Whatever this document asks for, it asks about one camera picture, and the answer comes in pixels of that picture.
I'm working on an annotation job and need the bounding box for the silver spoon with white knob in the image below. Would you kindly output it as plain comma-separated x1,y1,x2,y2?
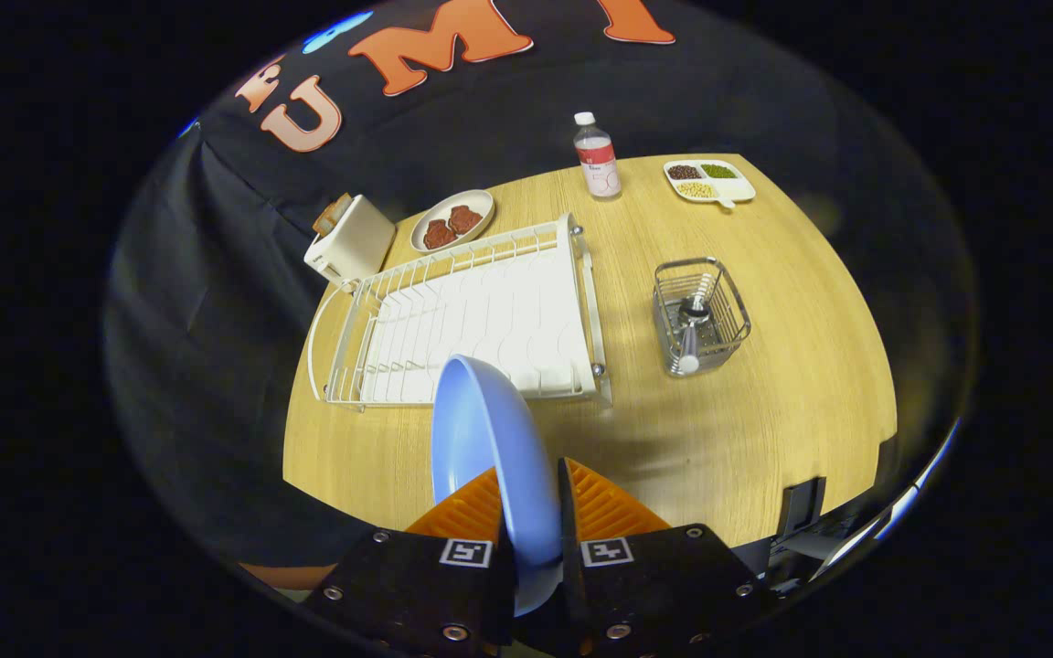
675,274,715,376

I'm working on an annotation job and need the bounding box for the blue plate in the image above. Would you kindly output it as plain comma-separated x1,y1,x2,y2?
431,355,566,618

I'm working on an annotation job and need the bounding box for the beige round plate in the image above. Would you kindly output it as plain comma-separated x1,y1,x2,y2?
409,189,496,253

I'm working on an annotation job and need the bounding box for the white wire dish rack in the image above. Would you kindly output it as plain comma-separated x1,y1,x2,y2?
307,213,614,412

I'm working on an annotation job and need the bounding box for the metal wire basket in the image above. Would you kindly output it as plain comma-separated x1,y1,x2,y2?
653,257,752,378

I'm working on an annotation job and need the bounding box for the toast slice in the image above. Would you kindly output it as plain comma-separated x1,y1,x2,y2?
312,194,354,237

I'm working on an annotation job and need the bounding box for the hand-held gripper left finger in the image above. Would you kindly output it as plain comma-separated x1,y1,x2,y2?
303,466,516,658

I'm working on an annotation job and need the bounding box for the clear water bottle red label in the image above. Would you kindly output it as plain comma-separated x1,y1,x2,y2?
573,111,622,200

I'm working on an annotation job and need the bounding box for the white divided dish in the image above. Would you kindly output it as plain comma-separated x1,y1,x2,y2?
663,159,757,209

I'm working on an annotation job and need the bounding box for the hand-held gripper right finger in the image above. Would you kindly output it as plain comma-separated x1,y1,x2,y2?
556,457,776,658

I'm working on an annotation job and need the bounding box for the black table clamp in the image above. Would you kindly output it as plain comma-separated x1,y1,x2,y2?
781,476,827,540

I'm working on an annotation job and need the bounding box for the white toaster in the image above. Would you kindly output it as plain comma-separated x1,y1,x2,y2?
303,194,397,284

